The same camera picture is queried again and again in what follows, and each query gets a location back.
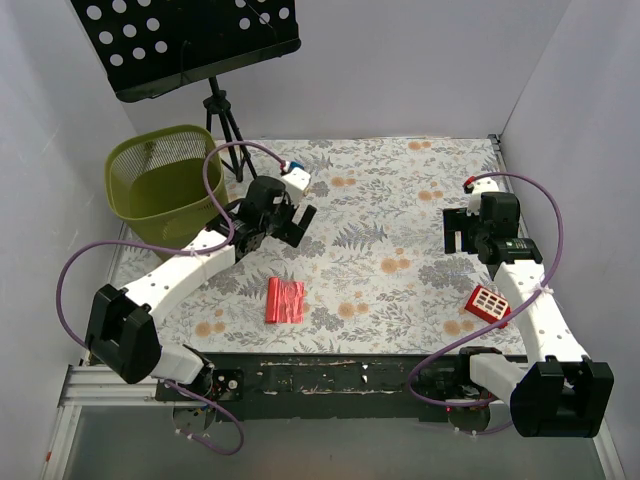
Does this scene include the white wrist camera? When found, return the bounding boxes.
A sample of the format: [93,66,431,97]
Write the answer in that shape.
[281,161,311,203]
[463,177,500,216]

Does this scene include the floral patterned table mat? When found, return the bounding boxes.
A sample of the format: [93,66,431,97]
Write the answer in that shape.
[156,138,500,354]

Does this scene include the aluminium frame rail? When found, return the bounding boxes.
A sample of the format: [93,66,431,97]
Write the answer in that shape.
[39,362,161,480]

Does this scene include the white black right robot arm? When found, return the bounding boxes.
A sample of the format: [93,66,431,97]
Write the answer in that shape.
[443,192,614,438]

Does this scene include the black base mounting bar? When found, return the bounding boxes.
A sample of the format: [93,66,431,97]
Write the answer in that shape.
[186,354,508,430]

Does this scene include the black perforated music stand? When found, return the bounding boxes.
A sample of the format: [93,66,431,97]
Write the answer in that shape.
[69,0,303,184]

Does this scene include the olive green mesh trash bin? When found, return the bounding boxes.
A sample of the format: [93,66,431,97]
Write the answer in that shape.
[104,125,218,249]

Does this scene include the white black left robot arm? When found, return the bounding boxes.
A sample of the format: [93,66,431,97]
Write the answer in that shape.
[85,167,316,400]

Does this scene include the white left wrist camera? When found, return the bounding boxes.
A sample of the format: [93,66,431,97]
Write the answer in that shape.
[281,161,311,203]

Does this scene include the red plastic trash bag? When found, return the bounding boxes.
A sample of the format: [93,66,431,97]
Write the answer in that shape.
[265,277,305,324]

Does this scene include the red white toy block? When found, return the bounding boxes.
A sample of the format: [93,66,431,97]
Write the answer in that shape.
[464,285,511,324]

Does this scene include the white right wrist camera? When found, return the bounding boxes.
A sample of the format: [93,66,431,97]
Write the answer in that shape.
[463,177,500,216]

